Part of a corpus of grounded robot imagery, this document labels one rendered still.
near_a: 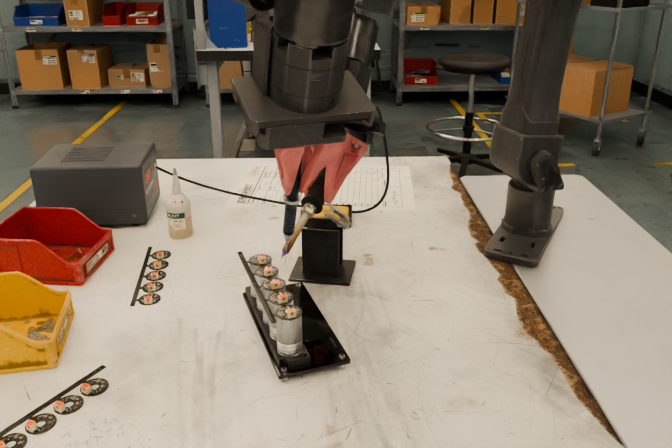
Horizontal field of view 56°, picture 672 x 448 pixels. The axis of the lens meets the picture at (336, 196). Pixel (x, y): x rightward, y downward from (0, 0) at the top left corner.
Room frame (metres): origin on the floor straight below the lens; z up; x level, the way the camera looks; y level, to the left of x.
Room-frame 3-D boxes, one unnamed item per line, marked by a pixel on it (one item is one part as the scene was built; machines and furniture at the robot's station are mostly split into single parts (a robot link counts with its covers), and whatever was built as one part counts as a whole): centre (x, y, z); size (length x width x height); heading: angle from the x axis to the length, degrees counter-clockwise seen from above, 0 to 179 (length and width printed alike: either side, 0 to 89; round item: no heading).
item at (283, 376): (0.57, 0.05, 0.76); 0.16 x 0.07 x 0.01; 20
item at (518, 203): (0.81, -0.27, 0.79); 0.20 x 0.07 x 0.08; 152
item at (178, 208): (0.81, 0.22, 0.80); 0.03 x 0.03 x 0.10
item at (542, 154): (0.81, -0.26, 0.85); 0.09 x 0.06 x 0.06; 20
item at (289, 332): (0.51, 0.04, 0.79); 0.02 x 0.02 x 0.05
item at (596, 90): (3.84, -1.47, 0.51); 0.75 x 0.48 x 1.03; 31
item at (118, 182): (0.88, 0.35, 0.80); 0.15 x 0.12 x 0.10; 95
